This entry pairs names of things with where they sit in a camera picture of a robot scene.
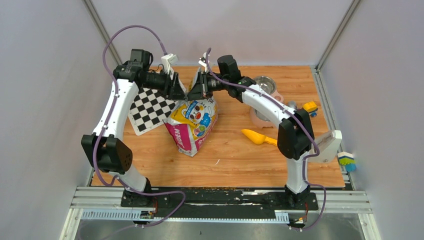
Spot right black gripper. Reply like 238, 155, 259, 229
187, 70, 230, 100

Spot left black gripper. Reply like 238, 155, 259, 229
141, 68, 188, 101

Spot toy block car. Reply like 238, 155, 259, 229
302, 101, 318, 118

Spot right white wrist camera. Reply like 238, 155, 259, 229
198, 52, 209, 73

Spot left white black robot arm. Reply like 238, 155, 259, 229
81, 49, 186, 207

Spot checkerboard calibration board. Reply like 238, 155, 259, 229
128, 88, 176, 136

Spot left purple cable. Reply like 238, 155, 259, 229
92, 24, 186, 240

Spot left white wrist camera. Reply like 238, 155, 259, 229
161, 53, 179, 76

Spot yellow plastic scoop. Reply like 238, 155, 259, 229
241, 129, 277, 146

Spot silver metal cylinder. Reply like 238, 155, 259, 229
287, 101, 297, 110

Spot white wedge holder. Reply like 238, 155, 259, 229
308, 130, 342, 164

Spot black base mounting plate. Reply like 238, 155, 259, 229
120, 187, 319, 220

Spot aluminium rail frame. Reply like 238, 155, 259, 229
60, 186, 381, 240

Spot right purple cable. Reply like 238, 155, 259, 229
203, 47, 327, 232

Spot pet food bag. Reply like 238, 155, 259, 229
163, 66, 220, 158

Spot stacked coloured toy blocks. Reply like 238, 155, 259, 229
337, 151, 357, 173

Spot purple cable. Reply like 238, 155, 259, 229
92, 24, 186, 240
203, 47, 327, 232

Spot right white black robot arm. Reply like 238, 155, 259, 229
187, 52, 320, 209

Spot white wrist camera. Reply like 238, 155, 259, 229
198, 52, 209, 73
161, 53, 179, 76

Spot pink double pet bowl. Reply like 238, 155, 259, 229
249, 76, 284, 129

